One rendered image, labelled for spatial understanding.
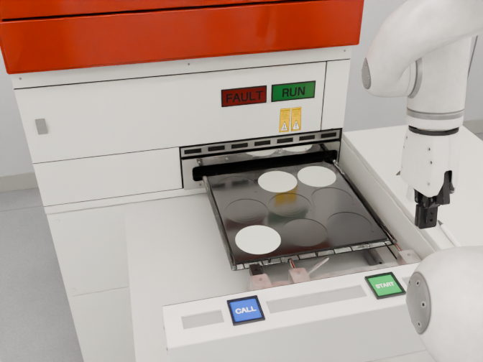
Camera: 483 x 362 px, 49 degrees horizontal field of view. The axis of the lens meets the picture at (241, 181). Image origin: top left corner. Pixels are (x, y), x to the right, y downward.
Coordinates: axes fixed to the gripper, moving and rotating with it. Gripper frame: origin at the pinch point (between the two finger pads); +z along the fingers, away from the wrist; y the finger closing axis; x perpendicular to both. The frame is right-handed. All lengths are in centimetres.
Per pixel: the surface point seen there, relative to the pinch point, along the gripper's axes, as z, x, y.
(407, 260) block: 17.9, 6.1, -15.2
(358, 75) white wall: 19, 86, -215
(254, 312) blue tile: 14.9, -29.7, -2.5
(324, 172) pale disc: 11, 2, -53
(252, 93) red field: -11, -15, -57
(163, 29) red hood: -29, -37, -48
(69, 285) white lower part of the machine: 42, -70, -68
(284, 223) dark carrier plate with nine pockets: 14.8, -14.6, -33.8
